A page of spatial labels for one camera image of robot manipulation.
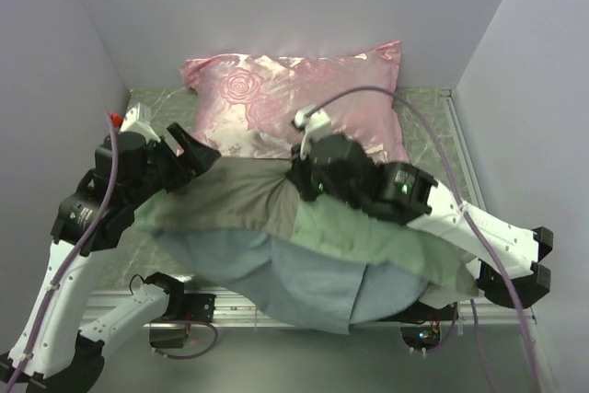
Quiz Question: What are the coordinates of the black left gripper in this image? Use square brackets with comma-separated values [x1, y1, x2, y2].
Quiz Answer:
[126, 121, 221, 208]

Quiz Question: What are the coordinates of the blue green brown pillowcase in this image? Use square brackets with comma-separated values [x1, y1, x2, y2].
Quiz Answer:
[135, 157, 478, 334]

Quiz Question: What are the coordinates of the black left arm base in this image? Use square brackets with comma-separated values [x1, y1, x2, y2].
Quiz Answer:
[154, 293, 216, 323]

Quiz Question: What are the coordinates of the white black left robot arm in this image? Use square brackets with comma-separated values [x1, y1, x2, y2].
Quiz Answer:
[1, 123, 221, 392]

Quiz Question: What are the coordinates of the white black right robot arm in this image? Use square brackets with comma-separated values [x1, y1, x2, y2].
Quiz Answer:
[289, 134, 553, 308]

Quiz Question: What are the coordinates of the pink satin rose pillow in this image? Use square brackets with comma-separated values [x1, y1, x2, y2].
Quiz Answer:
[180, 40, 409, 162]

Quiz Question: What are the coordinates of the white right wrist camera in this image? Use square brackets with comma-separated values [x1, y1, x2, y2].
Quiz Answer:
[292, 105, 332, 144]

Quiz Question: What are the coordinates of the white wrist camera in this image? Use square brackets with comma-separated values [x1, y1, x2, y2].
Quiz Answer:
[120, 103, 160, 142]
[292, 105, 332, 144]

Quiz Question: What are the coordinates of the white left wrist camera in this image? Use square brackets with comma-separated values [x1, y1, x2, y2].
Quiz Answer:
[120, 103, 160, 142]

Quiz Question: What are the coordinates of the aluminium right side rail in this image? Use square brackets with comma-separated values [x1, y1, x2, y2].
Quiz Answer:
[440, 89, 487, 210]

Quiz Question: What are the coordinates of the aluminium rail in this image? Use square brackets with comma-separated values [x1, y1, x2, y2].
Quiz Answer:
[440, 89, 487, 210]
[81, 289, 519, 328]

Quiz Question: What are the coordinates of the aluminium front rail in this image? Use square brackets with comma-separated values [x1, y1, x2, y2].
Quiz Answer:
[81, 289, 519, 328]

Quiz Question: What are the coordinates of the black box under rail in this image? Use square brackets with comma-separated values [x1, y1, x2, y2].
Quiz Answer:
[148, 324, 189, 350]

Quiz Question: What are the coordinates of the purple cable loop under rail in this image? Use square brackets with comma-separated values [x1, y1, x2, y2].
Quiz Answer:
[154, 321, 220, 361]

